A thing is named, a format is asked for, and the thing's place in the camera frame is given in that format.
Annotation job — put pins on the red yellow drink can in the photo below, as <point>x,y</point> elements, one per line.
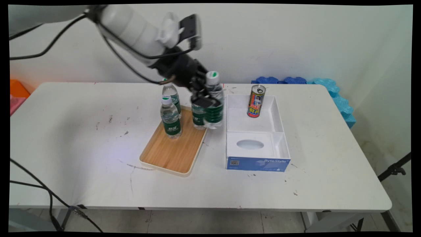
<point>256,102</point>

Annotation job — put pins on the metal table leg frame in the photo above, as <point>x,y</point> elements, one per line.
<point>66,219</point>
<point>338,220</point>

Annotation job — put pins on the white blue cardboard box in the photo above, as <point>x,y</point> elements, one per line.
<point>255,144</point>

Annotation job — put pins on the bamboo wooden tray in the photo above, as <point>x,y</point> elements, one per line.
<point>174,148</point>

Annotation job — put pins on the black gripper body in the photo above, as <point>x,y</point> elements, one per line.
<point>179,69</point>

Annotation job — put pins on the water bottle green label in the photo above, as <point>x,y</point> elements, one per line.
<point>172,93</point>
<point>198,117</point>
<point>171,120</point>
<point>215,115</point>

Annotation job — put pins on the pink plastic object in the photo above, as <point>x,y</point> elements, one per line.
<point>15,103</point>

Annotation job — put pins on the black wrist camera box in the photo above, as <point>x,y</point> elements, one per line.
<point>192,29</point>

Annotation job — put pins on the black tripod stand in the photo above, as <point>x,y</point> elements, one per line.
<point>393,169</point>

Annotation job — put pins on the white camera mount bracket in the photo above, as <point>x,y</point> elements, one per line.
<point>169,31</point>

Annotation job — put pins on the light blue foam mat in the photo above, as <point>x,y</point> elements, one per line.
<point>338,98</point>

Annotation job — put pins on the orange plastic object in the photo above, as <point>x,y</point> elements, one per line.
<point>18,89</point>

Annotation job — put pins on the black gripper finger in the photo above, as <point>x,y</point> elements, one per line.
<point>204,100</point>
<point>203,73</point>

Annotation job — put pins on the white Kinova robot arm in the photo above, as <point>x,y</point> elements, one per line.
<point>125,26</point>

